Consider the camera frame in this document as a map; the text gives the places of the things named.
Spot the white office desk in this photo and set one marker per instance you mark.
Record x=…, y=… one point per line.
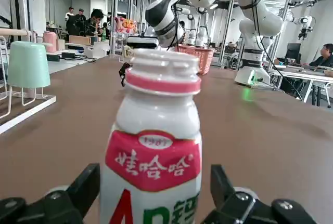
x=299, y=74

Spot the green drink bottle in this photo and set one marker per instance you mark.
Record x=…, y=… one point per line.
x=104, y=35

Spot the purple snack packet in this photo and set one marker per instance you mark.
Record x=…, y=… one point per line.
x=126, y=25

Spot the white juice bottle red label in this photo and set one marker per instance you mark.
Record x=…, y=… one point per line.
x=156, y=130

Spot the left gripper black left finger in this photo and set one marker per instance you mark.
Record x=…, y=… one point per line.
x=52, y=205

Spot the person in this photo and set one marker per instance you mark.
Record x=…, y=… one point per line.
x=81, y=22
x=323, y=57
x=69, y=21
x=95, y=24

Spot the wooden rack rod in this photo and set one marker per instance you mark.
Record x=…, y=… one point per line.
x=15, y=32

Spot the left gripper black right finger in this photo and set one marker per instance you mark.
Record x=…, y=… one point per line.
x=242, y=208

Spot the white paper box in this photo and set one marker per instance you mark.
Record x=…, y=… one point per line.
x=100, y=50

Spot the small black background monitor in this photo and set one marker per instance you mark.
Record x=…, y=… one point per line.
x=294, y=52

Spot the clear acrylic packet holder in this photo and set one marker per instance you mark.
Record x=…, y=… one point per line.
x=122, y=44

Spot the pink jar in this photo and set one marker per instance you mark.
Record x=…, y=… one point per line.
x=49, y=42

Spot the brown cardboard box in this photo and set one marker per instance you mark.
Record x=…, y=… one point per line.
x=79, y=40

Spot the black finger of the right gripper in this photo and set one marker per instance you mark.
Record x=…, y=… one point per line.
x=123, y=74

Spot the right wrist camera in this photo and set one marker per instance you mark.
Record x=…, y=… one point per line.
x=141, y=42

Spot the mint green cup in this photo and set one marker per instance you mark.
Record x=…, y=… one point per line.
x=28, y=65

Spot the pink plastic basket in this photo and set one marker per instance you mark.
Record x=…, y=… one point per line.
x=203, y=57

